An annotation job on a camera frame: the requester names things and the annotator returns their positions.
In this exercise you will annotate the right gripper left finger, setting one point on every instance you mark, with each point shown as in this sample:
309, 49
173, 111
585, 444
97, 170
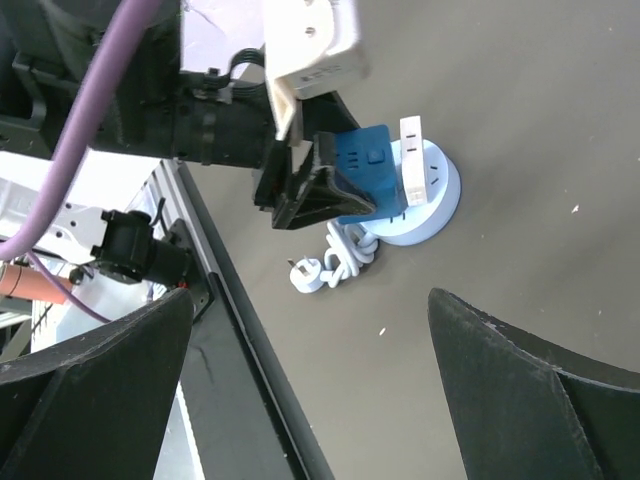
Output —
96, 406

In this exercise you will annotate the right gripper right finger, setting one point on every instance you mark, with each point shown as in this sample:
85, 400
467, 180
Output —
525, 408

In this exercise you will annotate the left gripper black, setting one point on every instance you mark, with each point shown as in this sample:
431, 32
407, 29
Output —
301, 185

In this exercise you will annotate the blue cube plug adapter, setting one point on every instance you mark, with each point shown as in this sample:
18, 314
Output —
366, 159

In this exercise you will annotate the light blue round power strip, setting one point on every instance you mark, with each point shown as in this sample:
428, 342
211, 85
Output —
351, 247

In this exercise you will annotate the white plug adapter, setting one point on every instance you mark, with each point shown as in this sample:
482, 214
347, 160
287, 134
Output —
414, 176

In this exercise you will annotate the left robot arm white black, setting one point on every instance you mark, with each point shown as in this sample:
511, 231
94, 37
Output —
107, 75

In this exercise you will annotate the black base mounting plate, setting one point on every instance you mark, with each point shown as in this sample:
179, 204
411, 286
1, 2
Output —
246, 419

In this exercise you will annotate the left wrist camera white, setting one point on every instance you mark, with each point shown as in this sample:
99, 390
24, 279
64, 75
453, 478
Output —
311, 48

